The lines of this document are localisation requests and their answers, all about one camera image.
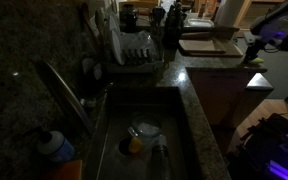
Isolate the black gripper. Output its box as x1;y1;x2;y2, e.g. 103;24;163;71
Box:
243;40;265;64

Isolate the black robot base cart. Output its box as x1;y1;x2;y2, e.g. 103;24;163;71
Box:
227;113;288;180

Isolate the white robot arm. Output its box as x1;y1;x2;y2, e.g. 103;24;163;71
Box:
243;0;288;64

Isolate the wooden cabinet under counter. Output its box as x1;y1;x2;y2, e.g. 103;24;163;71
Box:
187;68;274;129

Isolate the large lower wooden cutting board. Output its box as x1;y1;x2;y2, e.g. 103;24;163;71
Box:
180;38;243;58

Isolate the white paper towel roll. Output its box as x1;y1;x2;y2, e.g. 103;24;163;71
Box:
215;0;245;27

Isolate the light wooden cutting board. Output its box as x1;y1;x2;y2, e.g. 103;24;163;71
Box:
179;39;226;53

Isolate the black knife block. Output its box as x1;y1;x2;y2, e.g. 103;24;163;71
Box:
163;0;187;48

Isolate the white dish rack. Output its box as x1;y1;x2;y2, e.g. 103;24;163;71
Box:
104;30;164;74

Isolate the glass bowl in sink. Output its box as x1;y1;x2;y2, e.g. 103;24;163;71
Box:
132;115;161;138

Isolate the white plate in rack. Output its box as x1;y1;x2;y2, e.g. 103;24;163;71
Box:
111;29;125;65

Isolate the stainless steel sink basin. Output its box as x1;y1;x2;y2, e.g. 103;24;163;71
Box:
83;87;201;180

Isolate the dark bottle in sink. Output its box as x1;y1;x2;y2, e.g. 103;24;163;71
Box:
150;145;173;180

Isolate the yellow item in sink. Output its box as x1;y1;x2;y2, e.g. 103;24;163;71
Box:
128;137;143;154

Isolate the curved chrome faucet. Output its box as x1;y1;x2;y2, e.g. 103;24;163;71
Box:
33;60;95;136

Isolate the blue white soap dispenser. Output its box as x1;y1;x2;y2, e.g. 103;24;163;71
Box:
24;126;75;163

